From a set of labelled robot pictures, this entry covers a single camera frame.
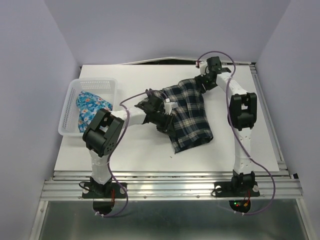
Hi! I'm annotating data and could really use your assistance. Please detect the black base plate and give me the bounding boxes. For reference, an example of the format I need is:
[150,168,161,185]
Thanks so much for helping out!
[79,181,126,199]
[211,181,260,198]

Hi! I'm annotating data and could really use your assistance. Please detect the blue floral skirt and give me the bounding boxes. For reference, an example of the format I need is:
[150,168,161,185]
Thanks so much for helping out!
[75,91,113,133]

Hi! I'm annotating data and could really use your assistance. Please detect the white plastic basket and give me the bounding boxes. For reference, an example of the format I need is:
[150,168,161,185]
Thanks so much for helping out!
[58,77,118,137]

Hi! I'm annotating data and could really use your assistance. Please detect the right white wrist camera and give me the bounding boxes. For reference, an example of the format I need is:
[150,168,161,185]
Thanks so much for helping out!
[196,61,209,76]

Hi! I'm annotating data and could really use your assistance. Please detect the navy plaid skirt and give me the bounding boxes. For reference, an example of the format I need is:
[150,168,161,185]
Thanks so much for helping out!
[146,78,214,153]

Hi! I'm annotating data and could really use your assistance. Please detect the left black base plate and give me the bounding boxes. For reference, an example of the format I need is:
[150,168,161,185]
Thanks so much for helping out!
[79,181,126,199]

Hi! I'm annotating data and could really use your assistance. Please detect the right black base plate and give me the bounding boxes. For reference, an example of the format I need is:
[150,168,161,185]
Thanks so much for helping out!
[211,181,260,198]

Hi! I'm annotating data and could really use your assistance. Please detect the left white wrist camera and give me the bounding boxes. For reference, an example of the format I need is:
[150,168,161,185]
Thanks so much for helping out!
[164,98,178,115]

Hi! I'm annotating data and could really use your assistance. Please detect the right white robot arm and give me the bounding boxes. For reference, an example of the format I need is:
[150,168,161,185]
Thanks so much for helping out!
[195,56,260,198]

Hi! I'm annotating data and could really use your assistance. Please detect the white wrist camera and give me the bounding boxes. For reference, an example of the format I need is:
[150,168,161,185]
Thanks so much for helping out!
[196,61,209,76]
[164,98,178,115]

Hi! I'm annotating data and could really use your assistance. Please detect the aluminium mounting rail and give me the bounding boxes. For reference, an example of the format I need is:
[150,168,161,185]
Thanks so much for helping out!
[40,170,303,201]

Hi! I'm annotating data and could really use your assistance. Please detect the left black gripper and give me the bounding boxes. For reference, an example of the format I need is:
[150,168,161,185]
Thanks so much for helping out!
[150,110,177,137]

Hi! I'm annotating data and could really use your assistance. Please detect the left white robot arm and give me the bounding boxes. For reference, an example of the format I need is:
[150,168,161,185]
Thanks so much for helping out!
[79,95,178,199]

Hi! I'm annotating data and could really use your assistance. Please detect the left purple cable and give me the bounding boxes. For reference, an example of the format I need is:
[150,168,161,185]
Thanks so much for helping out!
[94,91,171,218]

